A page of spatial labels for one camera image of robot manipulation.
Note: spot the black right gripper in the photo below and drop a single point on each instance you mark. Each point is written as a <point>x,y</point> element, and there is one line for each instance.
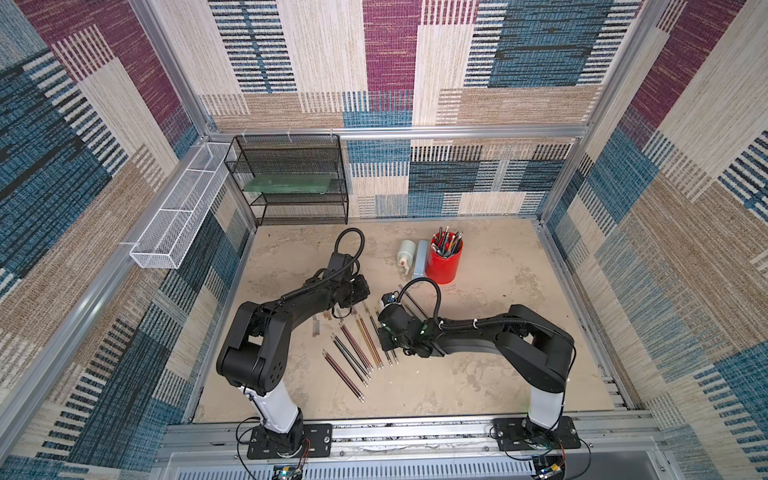
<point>389,335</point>

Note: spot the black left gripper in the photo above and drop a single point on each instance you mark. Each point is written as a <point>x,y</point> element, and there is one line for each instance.
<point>365,291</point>

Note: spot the yellow striped pencil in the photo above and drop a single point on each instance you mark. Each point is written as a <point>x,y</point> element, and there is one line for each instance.
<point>369,344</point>

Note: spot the dark navy striped pencil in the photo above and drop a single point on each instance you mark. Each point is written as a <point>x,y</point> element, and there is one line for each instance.
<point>386,340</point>

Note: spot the black white striped pencil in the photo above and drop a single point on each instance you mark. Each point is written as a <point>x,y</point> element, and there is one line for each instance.
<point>349,360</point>

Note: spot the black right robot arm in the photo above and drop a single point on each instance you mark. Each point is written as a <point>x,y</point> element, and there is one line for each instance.
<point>540,351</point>

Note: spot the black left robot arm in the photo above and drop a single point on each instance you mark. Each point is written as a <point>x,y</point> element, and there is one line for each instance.
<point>254,355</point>

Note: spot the bundle of capped pencils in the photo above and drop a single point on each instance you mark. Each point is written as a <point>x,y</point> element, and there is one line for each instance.
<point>413,305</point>

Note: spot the pencils in red cup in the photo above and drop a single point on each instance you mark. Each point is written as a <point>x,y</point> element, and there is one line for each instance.
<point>446,243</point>

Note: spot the light blue eraser box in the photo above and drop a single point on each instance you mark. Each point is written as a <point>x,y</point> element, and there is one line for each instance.
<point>419,265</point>

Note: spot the red pencil cup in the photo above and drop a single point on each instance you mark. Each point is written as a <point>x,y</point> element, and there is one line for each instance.
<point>443,271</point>

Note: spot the green board on shelf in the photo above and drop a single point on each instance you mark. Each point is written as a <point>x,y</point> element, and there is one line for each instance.
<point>286,184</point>

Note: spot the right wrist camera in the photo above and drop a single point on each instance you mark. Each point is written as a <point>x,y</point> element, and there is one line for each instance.
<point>389,298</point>

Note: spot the black wire mesh shelf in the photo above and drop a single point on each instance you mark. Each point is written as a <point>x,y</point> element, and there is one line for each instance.
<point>256,155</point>

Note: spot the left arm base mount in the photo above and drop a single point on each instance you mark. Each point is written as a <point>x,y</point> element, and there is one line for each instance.
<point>315,438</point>

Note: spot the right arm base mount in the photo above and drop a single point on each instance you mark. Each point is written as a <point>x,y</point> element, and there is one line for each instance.
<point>522,435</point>

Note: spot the white wire mesh basket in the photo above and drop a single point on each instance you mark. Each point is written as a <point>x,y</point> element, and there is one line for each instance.
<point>169,235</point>

